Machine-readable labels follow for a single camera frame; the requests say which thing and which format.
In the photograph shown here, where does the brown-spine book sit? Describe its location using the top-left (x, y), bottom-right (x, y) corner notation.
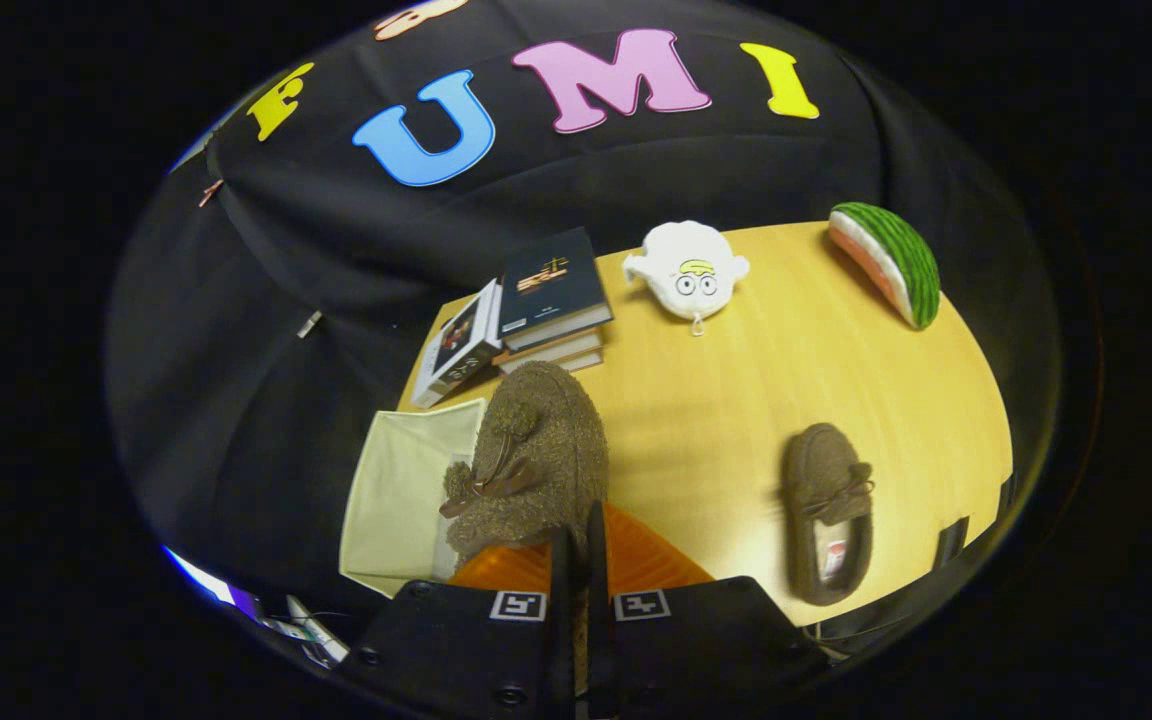
top-left (494, 328), bottom-right (605, 367)
top-left (499, 348), bottom-right (605, 377)

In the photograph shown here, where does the watermelon slice plush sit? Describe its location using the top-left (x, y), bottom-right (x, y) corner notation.
top-left (828, 202), bottom-right (941, 331)

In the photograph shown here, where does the white portrait book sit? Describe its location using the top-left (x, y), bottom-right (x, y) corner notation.
top-left (411, 280), bottom-right (505, 409)

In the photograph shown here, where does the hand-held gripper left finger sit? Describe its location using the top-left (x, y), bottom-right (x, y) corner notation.
top-left (336, 528), bottom-right (577, 720)

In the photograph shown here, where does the dark cover book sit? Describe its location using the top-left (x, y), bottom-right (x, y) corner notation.
top-left (498, 227), bottom-right (614, 353)

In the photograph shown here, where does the brown fuzzy shoe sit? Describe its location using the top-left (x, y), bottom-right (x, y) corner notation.
top-left (783, 423), bottom-right (875, 607)
top-left (439, 362), bottom-right (610, 576)

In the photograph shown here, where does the white plush toy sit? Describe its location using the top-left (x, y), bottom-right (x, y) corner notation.
top-left (623, 220), bottom-right (750, 336)

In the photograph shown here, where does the grey fabric storage box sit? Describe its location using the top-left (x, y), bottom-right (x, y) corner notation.
top-left (339, 398), bottom-right (487, 598)

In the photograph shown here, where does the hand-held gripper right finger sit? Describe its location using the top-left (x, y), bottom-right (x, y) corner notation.
top-left (586, 502), bottom-right (834, 720)

